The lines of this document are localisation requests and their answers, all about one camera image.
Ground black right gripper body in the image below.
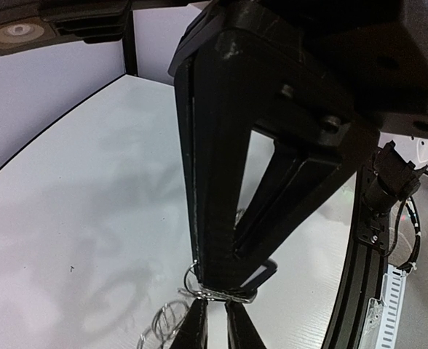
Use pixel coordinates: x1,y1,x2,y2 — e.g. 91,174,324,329
169,1,428,138

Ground black right frame post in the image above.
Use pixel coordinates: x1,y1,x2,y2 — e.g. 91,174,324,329
122,11,138,76

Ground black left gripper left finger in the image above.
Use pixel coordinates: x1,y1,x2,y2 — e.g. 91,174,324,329
170,299,208,349

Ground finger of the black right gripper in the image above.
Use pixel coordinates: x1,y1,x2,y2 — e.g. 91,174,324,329
175,30,352,291
235,140,341,260

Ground black front rail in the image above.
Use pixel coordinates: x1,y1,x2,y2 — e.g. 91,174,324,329
322,161,389,348

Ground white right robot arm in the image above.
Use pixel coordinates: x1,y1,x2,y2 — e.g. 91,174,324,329
169,1,428,293

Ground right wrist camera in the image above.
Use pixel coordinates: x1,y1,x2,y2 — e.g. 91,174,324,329
0,1,131,56

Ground white slotted cable duct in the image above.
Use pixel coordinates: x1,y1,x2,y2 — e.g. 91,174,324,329
358,265,407,349

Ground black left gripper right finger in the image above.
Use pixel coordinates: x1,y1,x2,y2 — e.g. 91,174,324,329
225,301,266,349

